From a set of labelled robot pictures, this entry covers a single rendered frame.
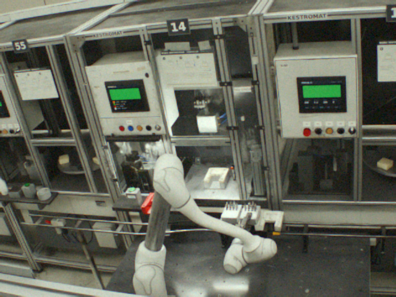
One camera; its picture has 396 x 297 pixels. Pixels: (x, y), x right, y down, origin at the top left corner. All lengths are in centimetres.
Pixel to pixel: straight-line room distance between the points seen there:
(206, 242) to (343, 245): 84
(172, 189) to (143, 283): 56
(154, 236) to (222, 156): 99
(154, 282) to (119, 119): 101
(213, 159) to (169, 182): 120
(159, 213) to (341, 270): 106
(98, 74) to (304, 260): 161
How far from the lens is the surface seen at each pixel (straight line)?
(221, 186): 298
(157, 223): 243
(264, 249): 233
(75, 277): 408
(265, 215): 278
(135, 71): 264
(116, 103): 276
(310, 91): 241
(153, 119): 273
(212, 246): 292
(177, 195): 214
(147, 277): 242
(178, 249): 295
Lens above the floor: 257
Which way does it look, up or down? 28 degrees down
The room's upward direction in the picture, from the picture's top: 11 degrees counter-clockwise
